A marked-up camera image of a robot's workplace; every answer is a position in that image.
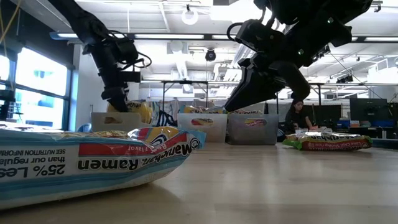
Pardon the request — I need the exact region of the person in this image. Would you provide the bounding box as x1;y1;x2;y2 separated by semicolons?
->
284;98;315;131

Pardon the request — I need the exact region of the grey plastic bin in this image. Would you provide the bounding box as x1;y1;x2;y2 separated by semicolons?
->
226;113;280;146

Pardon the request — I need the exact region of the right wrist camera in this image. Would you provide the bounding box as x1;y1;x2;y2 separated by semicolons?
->
226;18;285;52

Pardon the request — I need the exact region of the window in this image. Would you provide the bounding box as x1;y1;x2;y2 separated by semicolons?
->
0;46;71;128

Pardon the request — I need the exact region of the black metal frame stand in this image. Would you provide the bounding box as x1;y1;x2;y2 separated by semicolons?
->
161;80;209;113
276;82;323;106

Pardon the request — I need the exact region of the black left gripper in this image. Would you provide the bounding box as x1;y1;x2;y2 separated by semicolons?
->
98;60;129;113

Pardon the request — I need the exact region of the white ring ceiling fixture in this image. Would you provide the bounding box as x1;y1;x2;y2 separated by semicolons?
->
181;6;199;26

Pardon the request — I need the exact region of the beige plastic bin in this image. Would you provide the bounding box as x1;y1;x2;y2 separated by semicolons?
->
90;111;143;133

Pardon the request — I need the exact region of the ceiling light bar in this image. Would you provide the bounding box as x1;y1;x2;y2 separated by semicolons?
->
49;30;398;43

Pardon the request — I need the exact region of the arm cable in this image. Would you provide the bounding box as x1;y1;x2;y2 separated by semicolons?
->
108;29;152;71
226;6;271;41

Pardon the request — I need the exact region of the black monitor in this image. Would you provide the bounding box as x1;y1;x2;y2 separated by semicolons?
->
349;98;389;123
306;104;342;129

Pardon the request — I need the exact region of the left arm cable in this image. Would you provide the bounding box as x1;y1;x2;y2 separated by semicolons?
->
108;29;152;71

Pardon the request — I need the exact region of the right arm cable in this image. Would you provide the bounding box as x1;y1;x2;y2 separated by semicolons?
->
226;6;271;41

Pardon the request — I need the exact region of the black ceiling spotlight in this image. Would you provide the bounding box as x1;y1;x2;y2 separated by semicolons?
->
312;45;331;63

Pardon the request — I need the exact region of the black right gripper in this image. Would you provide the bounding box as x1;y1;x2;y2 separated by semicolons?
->
224;30;315;112

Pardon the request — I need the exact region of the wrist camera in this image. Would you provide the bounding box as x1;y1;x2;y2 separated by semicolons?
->
118;70;142;83
226;18;285;52

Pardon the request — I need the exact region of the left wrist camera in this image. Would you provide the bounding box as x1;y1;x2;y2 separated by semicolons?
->
118;70;142;83

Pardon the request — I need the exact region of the white plastic bin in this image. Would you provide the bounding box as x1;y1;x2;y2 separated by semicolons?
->
177;113;228;144

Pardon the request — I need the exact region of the yellow cable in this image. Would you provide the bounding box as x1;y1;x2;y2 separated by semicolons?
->
0;0;22;44

